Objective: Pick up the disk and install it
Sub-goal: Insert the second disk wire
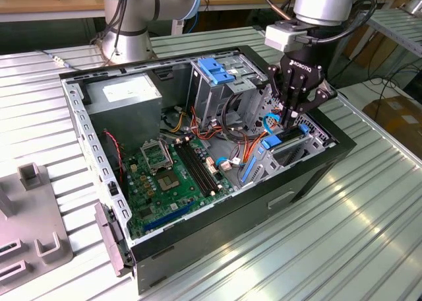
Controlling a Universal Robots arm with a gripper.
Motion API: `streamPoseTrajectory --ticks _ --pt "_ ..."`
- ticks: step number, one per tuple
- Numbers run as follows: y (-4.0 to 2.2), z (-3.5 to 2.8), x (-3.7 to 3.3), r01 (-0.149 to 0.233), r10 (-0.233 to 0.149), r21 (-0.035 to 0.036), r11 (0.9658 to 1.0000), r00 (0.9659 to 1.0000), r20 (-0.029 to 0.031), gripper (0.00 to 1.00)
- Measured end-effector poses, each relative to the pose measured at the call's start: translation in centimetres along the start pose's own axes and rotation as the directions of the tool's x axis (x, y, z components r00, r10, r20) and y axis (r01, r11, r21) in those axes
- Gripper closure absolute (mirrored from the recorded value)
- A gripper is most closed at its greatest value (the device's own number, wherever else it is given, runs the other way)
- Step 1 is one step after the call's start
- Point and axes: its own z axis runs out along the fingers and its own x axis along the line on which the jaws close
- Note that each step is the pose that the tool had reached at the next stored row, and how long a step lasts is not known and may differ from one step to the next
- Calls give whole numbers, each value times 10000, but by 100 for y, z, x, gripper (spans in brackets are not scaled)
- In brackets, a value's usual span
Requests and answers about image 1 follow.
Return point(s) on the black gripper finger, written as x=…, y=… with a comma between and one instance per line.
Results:
x=274, y=80
x=321, y=94

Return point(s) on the hard disk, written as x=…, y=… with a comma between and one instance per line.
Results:
x=271, y=142

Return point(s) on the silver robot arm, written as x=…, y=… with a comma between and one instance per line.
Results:
x=323, y=4

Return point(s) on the grey metal disk bay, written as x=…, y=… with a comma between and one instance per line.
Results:
x=267, y=165

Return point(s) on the blue drive cage latch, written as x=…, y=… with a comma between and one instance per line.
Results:
x=214, y=71

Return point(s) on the grey optical drive cage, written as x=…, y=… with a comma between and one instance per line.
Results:
x=211, y=103

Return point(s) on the plain brown cardboard box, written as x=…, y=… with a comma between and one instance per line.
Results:
x=379, y=51

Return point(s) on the brown cardboard box with label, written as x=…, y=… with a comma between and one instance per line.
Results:
x=395, y=116

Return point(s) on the metal slat side table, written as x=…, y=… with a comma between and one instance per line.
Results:
x=402, y=30

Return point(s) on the black RAM slot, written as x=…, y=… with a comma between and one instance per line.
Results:
x=201, y=169
x=197, y=169
x=193, y=169
x=206, y=169

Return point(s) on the silver cylinder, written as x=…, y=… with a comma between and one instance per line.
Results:
x=413, y=5

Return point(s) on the black PC case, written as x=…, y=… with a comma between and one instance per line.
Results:
x=230, y=221

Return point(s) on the green motherboard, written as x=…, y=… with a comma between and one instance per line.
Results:
x=178, y=195

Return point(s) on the grey power supply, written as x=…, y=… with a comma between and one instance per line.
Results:
x=125, y=116

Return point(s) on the blue expansion slot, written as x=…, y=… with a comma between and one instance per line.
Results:
x=168, y=216

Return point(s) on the black case fan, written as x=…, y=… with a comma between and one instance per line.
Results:
x=113, y=162

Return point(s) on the small black case clip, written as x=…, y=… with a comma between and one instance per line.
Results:
x=112, y=188

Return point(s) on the grey case bezel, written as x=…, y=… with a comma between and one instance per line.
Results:
x=105, y=235

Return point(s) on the grey parts rack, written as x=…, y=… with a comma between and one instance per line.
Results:
x=29, y=215

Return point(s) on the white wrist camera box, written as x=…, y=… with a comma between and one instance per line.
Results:
x=280, y=37

